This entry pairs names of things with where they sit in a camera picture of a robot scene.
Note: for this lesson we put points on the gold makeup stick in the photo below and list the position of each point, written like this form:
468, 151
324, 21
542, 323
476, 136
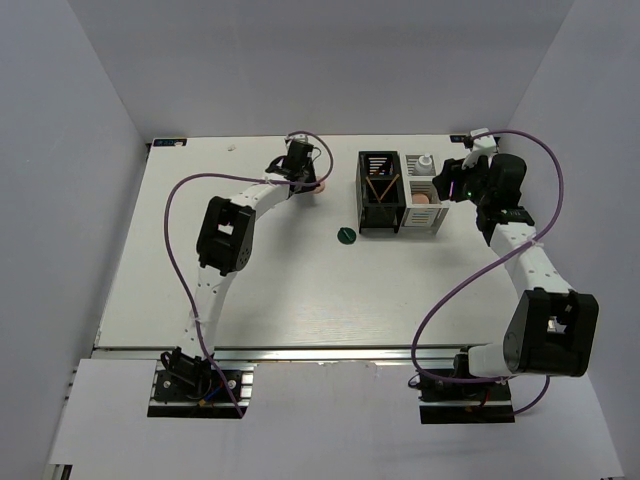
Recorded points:
388, 188
373, 189

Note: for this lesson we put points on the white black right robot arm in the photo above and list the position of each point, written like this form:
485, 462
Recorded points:
553, 327

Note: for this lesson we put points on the black slotted organizer box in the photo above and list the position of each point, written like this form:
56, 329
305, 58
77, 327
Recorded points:
380, 193

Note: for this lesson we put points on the dark green round puff right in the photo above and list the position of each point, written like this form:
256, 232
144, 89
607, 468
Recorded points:
346, 236

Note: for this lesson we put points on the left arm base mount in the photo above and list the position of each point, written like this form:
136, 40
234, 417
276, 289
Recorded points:
190, 387

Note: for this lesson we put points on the blue table label left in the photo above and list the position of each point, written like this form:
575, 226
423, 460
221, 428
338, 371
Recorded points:
169, 142

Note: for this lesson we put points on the white pink teal spray bottle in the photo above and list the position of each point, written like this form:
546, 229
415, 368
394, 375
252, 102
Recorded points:
424, 166

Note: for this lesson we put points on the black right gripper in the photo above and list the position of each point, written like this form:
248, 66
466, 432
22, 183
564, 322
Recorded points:
452, 172

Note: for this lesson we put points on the pink round makeup puff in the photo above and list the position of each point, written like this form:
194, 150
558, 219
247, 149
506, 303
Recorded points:
319, 188

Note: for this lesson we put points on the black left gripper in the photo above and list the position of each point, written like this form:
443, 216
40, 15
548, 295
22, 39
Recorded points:
307, 189

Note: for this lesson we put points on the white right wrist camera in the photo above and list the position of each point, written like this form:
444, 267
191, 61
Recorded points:
479, 143

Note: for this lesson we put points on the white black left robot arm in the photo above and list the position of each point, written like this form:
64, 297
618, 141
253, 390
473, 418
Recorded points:
224, 246

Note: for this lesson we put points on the white slotted organizer box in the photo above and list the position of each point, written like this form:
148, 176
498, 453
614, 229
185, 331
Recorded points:
425, 211

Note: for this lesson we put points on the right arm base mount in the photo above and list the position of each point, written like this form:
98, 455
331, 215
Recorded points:
462, 404

